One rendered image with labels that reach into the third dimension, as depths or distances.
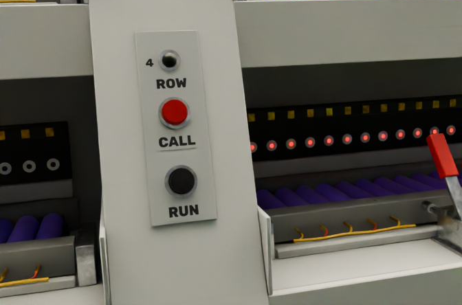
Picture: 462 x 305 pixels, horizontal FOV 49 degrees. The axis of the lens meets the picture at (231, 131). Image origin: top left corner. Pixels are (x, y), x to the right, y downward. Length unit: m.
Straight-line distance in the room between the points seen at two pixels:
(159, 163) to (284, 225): 0.13
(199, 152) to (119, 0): 0.11
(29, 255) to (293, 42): 0.23
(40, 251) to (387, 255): 0.24
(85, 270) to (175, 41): 0.16
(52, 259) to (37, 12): 0.16
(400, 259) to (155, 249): 0.17
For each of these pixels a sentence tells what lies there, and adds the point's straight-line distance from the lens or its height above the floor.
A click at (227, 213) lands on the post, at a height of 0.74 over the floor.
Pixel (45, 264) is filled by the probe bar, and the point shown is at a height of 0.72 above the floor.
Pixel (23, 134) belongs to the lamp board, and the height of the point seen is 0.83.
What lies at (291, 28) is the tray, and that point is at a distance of 0.36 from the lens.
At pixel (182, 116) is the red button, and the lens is 0.31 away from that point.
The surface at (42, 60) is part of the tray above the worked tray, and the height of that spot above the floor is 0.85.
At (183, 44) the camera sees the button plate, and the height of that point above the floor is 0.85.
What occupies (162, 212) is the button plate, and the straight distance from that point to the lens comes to 0.31.
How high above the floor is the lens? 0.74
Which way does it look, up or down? 9 degrees up
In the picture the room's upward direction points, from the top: 6 degrees counter-clockwise
